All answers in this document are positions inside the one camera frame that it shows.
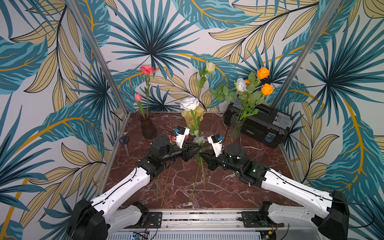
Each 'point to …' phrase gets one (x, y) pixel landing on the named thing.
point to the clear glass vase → (236, 123)
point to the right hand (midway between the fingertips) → (200, 153)
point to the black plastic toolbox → (260, 121)
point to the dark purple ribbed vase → (149, 128)
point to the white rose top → (223, 92)
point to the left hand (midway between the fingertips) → (199, 148)
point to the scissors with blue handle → (124, 140)
